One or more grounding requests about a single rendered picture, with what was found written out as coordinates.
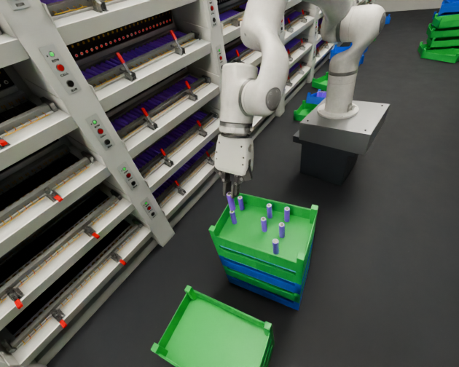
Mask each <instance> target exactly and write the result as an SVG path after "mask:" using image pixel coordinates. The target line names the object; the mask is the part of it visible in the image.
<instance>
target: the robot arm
mask: <svg viewBox="0 0 459 367"><path fill-rule="evenodd" d="M302 1H306V2H308V3H311V4H314V5H316V6H317V7H319V9H320V10H321V11H322V13H323V20H322V24H321V29H320V31H321V38H322V39H323V40H324V41H326V42H332V43H336V42H352V43H353V44H352V46H351V47H350V48H349V49H347V50H345V51H343V52H340V53H338V54H336V55H334V56H333V57H332V58H331V60H330V63H329V74H328V82H327V89H326V103H324V104H322V105H320V106H319V107H318V114H319V115H320V116H322V117H325V118H327V119H347V118H350V117H353V116H355V115H357V113H358V110H359V108H358V106H357V105H356V104H354V103H352V101H353V93H354V89H355V84H356V77H357V73H358V65H359V61H360V59H361V56H362V54H363V52H364V51H365V49H366V48H367V47H368V46H369V45H370V44H371V43H372V42H373V41H374V40H375V39H376V37H377V36H378V35H379V34H380V32H381V30H382V29H383V27H384V25H385V19H386V15H385V10H384V9H383V8H382V7H381V6H380V5H377V4H367V5H360V6H353V7H352V5H353V0H302ZM287 3H288V0H248V3H247V5H246V10H245V12H244V16H243V20H242V23H241V27H240V38H241V41H242V43H243V44H244V45H245V46H246V47H247V48H249V49H252V50H256V51H258V52H261V53H262V63H261V67H260V71H259V75H258V77H257V74H258V68H257V67H256V66H254V65H251V64H247V63H226V64H224V65H223V67H222V80H221V108H220V122H219V131H220V132H222V133H221V134H219V137H218V141H217V144H216V153H215V166H214V168H213V170H214V171H215V172H217V173H218V174H219V175H220V177H221V181H222V182H223V196H226V193H227V192H231V196H230V197H231V198H232V199H234V198H235V197H237V196H238V195H239V192H240V184H241V183H242V182H244V181H249V180H251V179H252V178H253V176H252V170H253V166H254V144H253V138H252V137H250V135H249V134H248V133H252V132H253V131H254V126H252V125H253V118H254V116H260V117H267V116H269V115H271V114H273V113H274V112H275V110H276V109H277V107H278V106H279V103H280V101H281V98H282V96H283V92H284V90H285V86H286V83H287V79H288V76H289V57H288V54H287V51H286V49H285V47H284V46H283V44H282V42H281V40H280V39H279V37H278V29H279V27H280V24H281V21H282V18H283V14H284V12H285V9H286V5H287ZM230 173H231V174H234V182H233V185H232V181H231V180H230Z"/></svg>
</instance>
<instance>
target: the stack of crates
mask: <svg viewBox="0 0 459 367"><path fill-rule="evenodd" d="M184 290H185V292H186V295H185V297H184V298H183V300H182V302H181V303H180V305H179V307H178V309H177V310H176V313H175V315H174V316H173V318H172V320H171V321H170V323H169V325H168V327H167V328H166V330H165V333H164V334H163V335H162V338H161V339H160V341H159V343H158V344H156V343H154V344H153V346H152V348H151V351H152V352H154V353H156V354H158V355H159V356H160V357H161V358H163V359H165V360H166V361H168V362H169V363H171V364H172V365H174V366H175V367H268V366H269V363H270V358H271V355H272V351H273V348H274V345H275V341H274V336H273V330H272V323H268V322H267V321H265V322H263V321H261V320H258V319H256V318H255V317H252V316H250V315H247V314H246V313H244V312H241V311H239V310H237V309H235V308H233V307H231V306H228V305H226V304H224V303H222V302H220V301H217V300H215V299H213V298H211V297H209V296H206V295H205V294H203V293H201V292H198V291H196V290H193V288H192V287H191V286H189V285H187V286H186V288H185V289H184Z"/></svg>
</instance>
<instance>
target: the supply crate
mask: <svg viewBox="0 0 459 367"><path fill-rule="evenodd" d="M238 196H242V197H243V204H244V208H245V209H244V210H240V207H239V203H238V197H235V198H234V201H235V207H236V209H235V215H236V219H237V223H236V224H233V223H232V219H231V217H230V207H229V204H228V205H227V206H226V208H225V210H224V212H223V213H222V215H221V217H220V218H219V220H218V221H217V223H216V225H215V226H212V225H211V227H210V228H209V232H210V234H211V238H212V240H213V243H215V244H217V245H221V246H224V247H226V248H229V249H232V250H236V251H238V252H241V253H244V254H247V255H249V256H253V257H255V258H258V259H261V260H264V261H267V262H270V263H272V264H276V265H278V266H281V267H284V268H287V269H290V270H293V271H295V272H299V273H303V270H304V267H305V262H306V259H307V254H308V251H309V247H310V242H311V240H312V236H313V231H314V228H315V223H316V219H317V214H318V206H317V205H312V206H311V209H309V208H304V207H300V206H296V205H291V204H287V203H284V202H278V201H275V200H269V199H265V198H261V197H255V196H252V195H249V194H243V193H240V192H239V195H238ZM268 203H270V204H271V205H272V218H268V217H267V204H268ZM285 207H289V208H290V221H289V222H285V221H284V208H285ZM261 217H265V218H266V220H267V231H266V232H263V231H262V225H261ZM280 222H283V223H284V224H285V237H284V238H280V237H279V223H280ZM273 239H278V243H279V254H277V255H276V254H274V253H273V248H272V240H273Z"/></svg>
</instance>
